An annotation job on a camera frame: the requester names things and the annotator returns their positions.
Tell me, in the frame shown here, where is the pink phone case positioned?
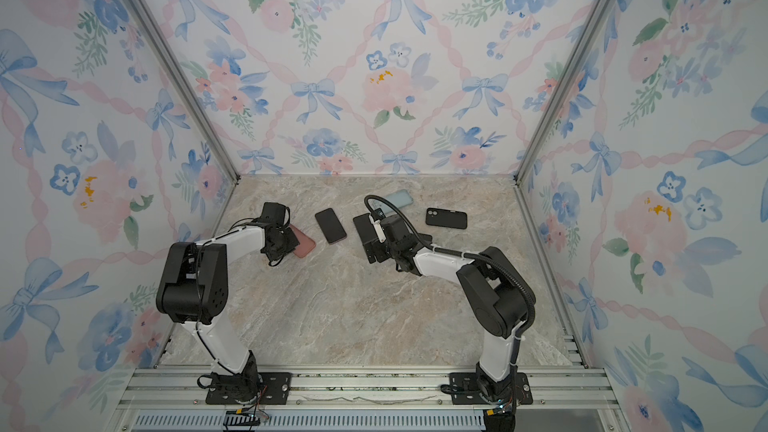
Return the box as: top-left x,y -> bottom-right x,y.
290,224 -> 316,258

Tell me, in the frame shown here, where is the purple-edged black phone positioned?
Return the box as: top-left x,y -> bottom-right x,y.
315,208 -> 347,244

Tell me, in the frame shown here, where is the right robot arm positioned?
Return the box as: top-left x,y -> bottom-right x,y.
369,215 -> 536,405

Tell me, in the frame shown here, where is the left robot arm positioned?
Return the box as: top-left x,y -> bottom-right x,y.
156,202 -> 299,404

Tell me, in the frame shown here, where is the blue-edged black phone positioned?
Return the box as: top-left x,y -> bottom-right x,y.
353,213 -> 379,263

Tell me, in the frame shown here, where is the grey-edged black phone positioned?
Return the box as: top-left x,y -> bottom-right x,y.
418,233 -> 432,247

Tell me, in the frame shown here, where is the light blue phone case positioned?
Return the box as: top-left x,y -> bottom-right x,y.
385,189 -> 413,209

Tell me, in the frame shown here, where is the black phone case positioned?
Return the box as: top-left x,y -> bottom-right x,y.
425,208 -> 468,230

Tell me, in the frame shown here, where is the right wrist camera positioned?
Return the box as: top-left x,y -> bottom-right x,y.
369,209 -> 386,243

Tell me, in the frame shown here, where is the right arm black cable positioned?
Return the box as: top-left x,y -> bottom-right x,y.
363,194 -> 537,367

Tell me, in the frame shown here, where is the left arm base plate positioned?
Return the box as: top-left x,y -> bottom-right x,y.
197,372 -> 293,406

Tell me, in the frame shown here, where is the aluminium rail frame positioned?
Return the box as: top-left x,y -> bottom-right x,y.
106,366 -> 629,431

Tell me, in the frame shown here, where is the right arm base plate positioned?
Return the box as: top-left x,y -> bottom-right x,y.
440,370 -> 534,407

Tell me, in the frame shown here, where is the left corner aluminium post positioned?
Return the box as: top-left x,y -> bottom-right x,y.
124,0 -> 241,184

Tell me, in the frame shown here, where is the corner aluminium post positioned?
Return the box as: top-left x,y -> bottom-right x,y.
124,0 -> 241,184
514,0 -> 615,186

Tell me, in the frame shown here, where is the right corner aluminium post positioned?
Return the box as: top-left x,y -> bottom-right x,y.
514,0 -> 615,186

